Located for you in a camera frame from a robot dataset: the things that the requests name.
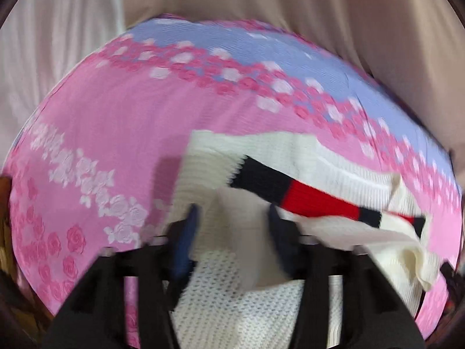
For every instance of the white knit sweater striped cuffs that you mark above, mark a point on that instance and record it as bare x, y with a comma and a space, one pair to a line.
236, 312

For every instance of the pink floral bed sheet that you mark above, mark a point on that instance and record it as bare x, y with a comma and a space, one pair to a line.
127, 145

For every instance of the white sheer curtain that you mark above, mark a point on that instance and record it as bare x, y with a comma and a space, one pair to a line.
54, 43

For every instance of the beige curtain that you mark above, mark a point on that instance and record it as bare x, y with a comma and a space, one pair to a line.
327, 14

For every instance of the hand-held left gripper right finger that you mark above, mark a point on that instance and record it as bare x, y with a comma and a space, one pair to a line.
283, 240

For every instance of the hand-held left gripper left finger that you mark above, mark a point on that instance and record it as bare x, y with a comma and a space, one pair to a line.
185, 241

